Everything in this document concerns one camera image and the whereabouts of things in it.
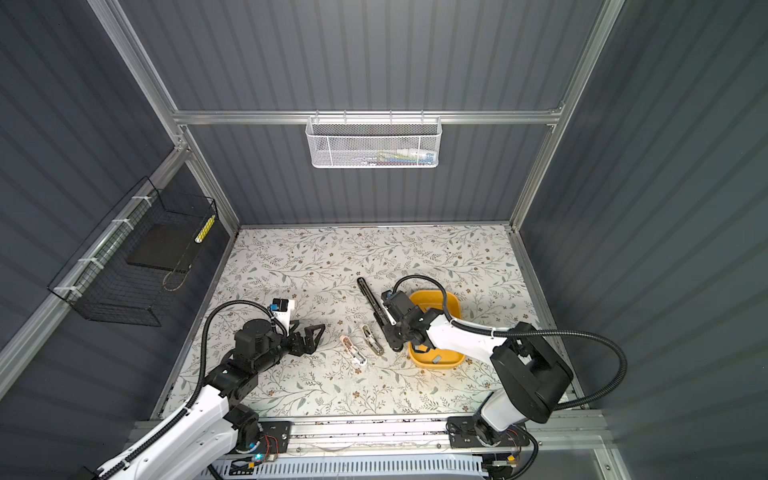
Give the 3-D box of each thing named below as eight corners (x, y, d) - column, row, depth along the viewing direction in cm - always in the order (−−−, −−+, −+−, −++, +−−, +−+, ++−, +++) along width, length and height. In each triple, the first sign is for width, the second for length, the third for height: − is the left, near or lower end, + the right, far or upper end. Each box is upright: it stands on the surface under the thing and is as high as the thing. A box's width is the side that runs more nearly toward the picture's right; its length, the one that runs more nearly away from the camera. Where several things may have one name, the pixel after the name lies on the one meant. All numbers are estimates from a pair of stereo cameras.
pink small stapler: (360, 368, 86) (358, 361, 81) (342, 345, 91) (339, 336, 86) (365, 364, 87) (364, 356, 82) (347, 341, 91) (345, 332, 87)
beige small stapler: (377, 358, 88) (376, 351, 84) (362, 334, 93) (360, 326, 89) (384, 353, 89) (384, 346, 85) (368, 330, 94) (367, 322, 90)
